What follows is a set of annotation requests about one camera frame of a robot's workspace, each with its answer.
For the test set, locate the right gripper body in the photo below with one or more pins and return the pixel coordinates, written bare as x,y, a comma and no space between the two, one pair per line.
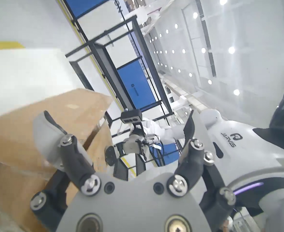
132,146

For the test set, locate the robot body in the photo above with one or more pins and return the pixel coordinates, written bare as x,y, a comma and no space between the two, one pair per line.
255,153

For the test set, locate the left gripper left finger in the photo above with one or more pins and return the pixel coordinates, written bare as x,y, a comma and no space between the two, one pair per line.
50,137

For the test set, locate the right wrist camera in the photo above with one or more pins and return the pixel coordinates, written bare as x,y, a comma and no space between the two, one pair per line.
131,116

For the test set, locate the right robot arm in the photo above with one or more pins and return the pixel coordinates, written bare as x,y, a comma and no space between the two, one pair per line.
166,134

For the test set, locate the large brown cardboard carton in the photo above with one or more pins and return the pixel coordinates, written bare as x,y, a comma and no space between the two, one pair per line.
23,141

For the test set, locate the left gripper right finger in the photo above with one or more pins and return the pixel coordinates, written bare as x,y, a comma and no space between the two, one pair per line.
192,160

